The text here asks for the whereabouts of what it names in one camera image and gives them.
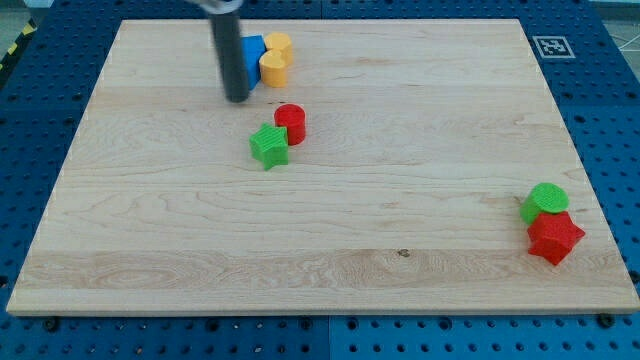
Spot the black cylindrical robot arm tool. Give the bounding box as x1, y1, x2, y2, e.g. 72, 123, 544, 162
208, 12, 249, 103

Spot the green star block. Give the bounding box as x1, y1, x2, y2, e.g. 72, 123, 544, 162
249, 123, 289, 171

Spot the red star block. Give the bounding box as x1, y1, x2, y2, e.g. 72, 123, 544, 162
527, 211, 586, 266

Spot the red cylinder block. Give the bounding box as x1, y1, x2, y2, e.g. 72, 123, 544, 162
274, 103, 306, 146

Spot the wooden board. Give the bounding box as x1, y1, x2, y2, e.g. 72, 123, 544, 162
7, 19, 639, 317

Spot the yellow heart block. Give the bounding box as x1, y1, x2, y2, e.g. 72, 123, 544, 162
259, 49, 288, 88

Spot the yellow cylinder block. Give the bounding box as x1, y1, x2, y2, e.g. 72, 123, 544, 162
264, 32, 294, 65

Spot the blue triangular block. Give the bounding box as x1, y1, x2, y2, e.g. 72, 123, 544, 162
242, 35, 266, 90

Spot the green cylinder block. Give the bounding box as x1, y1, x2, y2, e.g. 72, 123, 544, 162
519, 182, 569, 225

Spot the white fiducial marker tag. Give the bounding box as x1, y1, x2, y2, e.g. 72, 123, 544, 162
533, 36, 575, 59

